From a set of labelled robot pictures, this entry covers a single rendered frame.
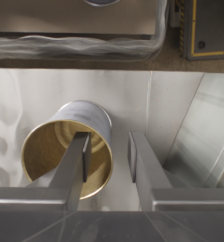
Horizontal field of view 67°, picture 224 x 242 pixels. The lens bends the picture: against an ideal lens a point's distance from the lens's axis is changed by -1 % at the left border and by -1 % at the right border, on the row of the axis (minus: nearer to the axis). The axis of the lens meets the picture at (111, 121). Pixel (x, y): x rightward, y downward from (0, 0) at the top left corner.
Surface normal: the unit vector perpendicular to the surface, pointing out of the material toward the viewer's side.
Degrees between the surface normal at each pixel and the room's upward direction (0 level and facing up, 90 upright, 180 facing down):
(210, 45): 0
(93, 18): 4
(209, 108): 90
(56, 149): 90
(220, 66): 0
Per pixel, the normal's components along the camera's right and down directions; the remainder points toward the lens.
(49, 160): 0.86, -0.50
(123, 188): 0.01, 0.29
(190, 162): -0.95, -0.29
